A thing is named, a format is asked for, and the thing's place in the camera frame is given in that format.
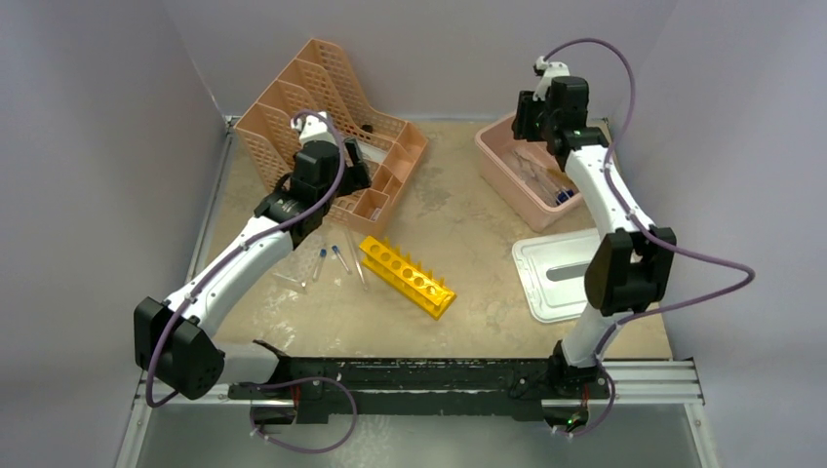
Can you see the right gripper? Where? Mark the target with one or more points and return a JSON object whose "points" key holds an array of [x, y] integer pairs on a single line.
{"points": [[527, 106]]}

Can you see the yellow test tube rack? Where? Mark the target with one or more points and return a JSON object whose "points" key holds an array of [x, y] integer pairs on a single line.
{"points": [[406, 277]]}

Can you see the pink plastic bin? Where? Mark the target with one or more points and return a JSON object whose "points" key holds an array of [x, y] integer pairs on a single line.
{"points": [[496, 167]]}

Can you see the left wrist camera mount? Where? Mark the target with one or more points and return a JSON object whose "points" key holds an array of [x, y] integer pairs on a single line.
{"points": [[314, 129]]}

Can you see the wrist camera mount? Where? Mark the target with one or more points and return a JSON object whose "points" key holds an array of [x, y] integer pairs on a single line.
{"points": [[314, 129], [547, 70]]}

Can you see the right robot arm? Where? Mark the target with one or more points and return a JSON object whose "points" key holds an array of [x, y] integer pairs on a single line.
{"points": [[630, 269]]}

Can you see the white bin lid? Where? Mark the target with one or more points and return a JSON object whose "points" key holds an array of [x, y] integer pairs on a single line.
{"points": [[551, 270]]}

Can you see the pink mesh file organizer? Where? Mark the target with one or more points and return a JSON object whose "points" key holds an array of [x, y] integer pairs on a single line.
{"points": [[320, 78]]}

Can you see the clear plastic tube tray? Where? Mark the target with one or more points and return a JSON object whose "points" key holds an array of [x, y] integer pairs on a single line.
{"points": [[295, 271]]}

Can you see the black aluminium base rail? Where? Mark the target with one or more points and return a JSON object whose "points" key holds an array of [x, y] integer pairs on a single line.
{"points": [[311, 390]]}

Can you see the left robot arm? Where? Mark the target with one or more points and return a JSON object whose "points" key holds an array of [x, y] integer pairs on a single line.
{"points": [[174, 336]]}

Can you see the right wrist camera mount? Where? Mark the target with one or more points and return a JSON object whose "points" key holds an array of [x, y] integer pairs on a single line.
{"points": [[547, 70]]}

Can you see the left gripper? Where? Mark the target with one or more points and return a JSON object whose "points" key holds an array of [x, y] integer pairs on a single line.
{"points": [[354, 175]]}

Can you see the plastic bag with ruler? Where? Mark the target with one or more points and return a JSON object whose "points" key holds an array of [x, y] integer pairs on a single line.
{"points": [[375, 150]]}

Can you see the blue cap test tube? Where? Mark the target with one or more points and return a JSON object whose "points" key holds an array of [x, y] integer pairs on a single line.
{"points": [[318, 266], [340, 256]]}

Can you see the blue cap glass flask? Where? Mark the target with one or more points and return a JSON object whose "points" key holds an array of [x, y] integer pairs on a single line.
{"points": [[563, 196]]}

